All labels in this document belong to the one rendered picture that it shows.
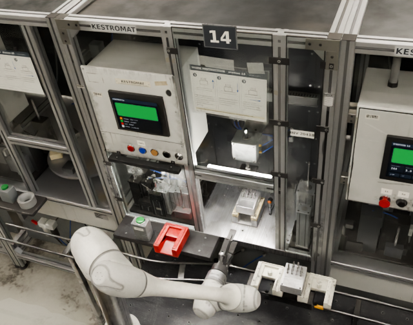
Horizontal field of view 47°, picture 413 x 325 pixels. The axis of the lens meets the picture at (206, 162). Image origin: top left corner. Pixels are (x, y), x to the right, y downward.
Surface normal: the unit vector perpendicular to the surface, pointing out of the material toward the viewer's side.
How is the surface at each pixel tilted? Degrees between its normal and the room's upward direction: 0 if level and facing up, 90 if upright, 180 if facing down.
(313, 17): 0
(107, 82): 90
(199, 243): 0
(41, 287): 0
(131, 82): 90
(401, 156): 90
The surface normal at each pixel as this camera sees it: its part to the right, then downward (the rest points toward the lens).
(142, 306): -0.10, -0.75
